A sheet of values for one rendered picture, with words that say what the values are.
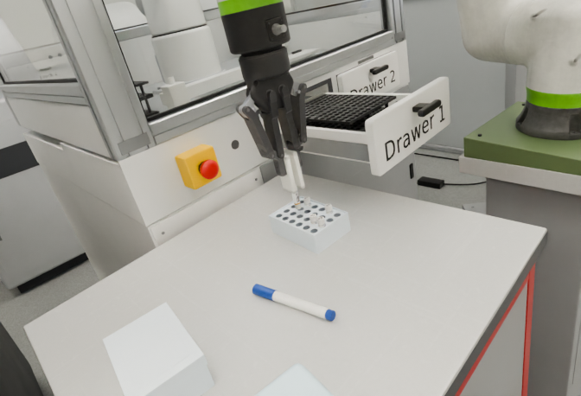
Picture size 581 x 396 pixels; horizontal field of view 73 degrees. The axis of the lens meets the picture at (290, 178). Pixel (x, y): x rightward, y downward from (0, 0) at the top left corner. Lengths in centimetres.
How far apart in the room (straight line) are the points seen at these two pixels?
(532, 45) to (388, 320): 60
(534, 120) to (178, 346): 77
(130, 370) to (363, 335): 28
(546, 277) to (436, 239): 44
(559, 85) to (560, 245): 33
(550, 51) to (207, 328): 76
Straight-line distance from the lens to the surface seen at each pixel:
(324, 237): 66
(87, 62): 78
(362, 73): 121
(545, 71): 90
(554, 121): 93
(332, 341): 53
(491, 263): 63
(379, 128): 72
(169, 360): 51
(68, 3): 78
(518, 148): 88
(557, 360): 122
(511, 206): 99
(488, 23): 96
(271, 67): 58
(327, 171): 115
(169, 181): 84
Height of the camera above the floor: 115
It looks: 24 degrees down
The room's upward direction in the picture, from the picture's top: 13 degrees counter-clockwise
